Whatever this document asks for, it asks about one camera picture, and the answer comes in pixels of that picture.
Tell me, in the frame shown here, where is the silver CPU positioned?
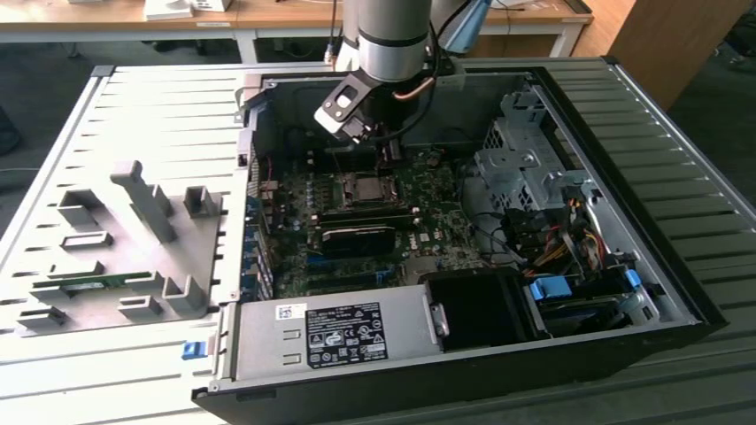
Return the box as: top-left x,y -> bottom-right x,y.
352,178 -> 395,201

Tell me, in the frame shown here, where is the metal socket cover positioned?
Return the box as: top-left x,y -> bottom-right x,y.
336,171 -> 407,209

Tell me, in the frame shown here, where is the CPU socket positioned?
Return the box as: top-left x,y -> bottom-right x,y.
335,170 -> 409,210

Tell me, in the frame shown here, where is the green motherboard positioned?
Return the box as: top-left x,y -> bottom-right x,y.
244,148 -> 524,300

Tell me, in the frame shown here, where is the silver drive cage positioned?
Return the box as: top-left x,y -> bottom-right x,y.
471,74 -> 597,213

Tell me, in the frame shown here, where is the black graphics card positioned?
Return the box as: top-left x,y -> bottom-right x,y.
317,220 -> 397,258

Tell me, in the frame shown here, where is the grey chipset heatsink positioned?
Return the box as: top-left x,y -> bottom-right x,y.
399,258 -> 441,287

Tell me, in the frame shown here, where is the blue disk carrier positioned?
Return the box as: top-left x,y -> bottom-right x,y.
528,274 -> 575,305

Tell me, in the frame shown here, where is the wooden cabinet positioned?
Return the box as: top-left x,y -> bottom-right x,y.
575,0 -> 751,112

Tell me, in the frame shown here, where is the silver power supply unit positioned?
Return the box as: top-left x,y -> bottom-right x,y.
233,285 -> 444,382

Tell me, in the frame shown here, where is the black hard disk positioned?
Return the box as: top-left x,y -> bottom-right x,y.
533,295 -> 631,338

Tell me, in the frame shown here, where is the grey parts rack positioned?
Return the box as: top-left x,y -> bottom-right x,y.
15,159 -> 233,338

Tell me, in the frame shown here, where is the green RAM stick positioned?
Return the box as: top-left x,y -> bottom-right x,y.
32,270 -> 159,293

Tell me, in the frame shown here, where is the dark office chair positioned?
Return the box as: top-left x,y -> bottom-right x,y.
717,12 -> 756,89

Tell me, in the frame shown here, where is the black PC case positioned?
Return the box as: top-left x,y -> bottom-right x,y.
189,66 -> 729,425

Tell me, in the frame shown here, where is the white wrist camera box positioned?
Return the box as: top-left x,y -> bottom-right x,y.
312,72 -> 380,143

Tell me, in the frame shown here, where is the black cable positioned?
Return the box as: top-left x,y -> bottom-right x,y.
463,157 -> 531,269

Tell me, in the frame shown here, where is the multicolour power wire bundle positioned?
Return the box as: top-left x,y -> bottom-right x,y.
519,198 -> 613,282

